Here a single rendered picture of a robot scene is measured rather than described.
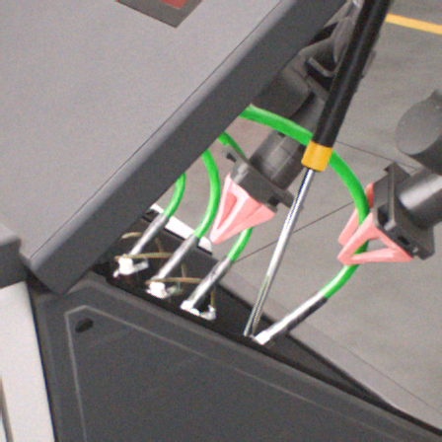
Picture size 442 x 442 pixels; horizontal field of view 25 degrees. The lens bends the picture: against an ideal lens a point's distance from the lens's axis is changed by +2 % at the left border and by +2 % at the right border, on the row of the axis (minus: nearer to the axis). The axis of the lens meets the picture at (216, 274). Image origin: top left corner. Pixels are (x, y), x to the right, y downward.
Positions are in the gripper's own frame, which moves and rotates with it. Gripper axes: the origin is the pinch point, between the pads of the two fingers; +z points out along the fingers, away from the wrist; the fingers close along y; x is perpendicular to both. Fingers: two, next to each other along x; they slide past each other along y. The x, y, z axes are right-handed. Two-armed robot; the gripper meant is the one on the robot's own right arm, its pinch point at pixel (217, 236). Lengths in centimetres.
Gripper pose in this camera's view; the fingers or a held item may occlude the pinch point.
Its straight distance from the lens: 118.2
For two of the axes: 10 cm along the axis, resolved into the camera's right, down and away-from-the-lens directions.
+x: 3.2, 4.6, -8.3
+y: -7.1, -4.6, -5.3
